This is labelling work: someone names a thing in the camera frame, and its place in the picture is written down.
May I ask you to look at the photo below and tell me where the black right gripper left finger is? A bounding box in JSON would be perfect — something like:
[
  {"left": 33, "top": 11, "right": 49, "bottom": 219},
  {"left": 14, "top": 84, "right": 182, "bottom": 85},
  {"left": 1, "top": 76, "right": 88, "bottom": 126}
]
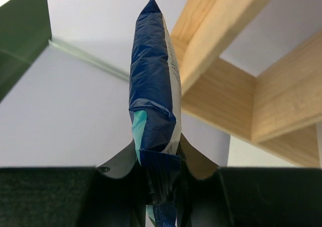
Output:
[{"left": 1, "top": 143, "right": 145, "bottom": 226}]

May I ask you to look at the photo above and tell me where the grey aluminium frame post left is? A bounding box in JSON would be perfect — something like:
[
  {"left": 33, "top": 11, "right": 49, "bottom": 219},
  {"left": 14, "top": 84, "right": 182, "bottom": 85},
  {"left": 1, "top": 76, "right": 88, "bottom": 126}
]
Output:
[{"left": 48, "top": 38, "right": 129, "bottom": 82}]

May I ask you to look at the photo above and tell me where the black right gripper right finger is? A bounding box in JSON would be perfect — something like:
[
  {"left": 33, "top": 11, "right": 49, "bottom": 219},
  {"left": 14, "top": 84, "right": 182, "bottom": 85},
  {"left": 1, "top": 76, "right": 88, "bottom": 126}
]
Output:
[{"left": 177, "top": 136, "right": 321, "bottom": 226}]

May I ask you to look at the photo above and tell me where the blue Burts sea salt bag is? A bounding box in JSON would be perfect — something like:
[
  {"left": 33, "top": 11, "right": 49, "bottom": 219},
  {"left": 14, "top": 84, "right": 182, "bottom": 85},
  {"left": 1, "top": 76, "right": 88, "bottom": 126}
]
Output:
[{"left": 129, "top": 0, "right": 182, "bottom": 226}]

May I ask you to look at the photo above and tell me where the wooden two-tier shelf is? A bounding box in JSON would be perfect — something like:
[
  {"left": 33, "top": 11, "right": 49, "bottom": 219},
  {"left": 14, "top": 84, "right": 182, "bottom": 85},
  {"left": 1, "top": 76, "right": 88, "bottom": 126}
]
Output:
[{"left": 171, "top": 0, "right": 321, "bottom": 168}]

